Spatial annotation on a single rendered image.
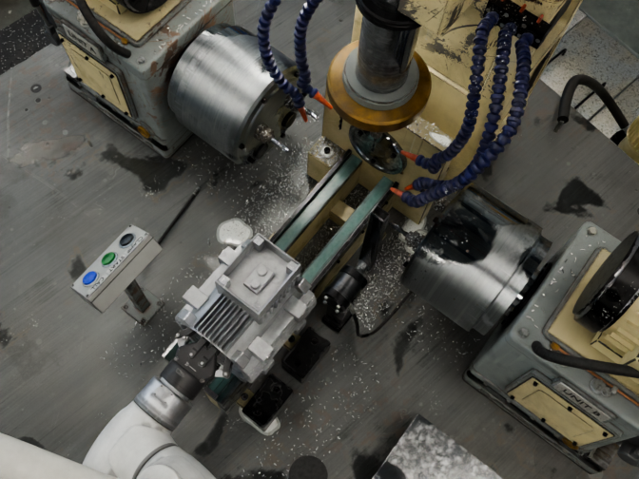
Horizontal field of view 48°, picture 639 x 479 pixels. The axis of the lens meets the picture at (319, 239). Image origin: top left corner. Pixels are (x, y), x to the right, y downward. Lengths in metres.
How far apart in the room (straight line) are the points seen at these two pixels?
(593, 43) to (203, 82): 1.54
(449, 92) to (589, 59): 1.16
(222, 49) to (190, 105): 0.13
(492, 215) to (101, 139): 0.98
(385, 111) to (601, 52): 1.50
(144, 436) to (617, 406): 0.80
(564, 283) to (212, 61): 0.80
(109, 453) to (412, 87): 0.79
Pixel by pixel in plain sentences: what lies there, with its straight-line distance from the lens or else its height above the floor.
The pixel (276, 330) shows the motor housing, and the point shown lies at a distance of 1.33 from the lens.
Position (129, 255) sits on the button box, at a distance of 1.41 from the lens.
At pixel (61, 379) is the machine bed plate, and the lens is 1.67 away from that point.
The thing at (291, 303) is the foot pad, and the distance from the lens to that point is 1.33.
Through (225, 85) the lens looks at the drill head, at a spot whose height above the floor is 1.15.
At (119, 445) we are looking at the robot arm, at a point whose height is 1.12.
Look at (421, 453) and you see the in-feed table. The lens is 1.48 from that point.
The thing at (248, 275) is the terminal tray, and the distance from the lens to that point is 1.30.
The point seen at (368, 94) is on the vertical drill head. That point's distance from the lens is 1.22.
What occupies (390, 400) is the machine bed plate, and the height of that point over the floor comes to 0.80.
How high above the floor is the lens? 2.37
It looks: 68 degrees down
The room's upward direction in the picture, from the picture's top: 6 degrees clockwise
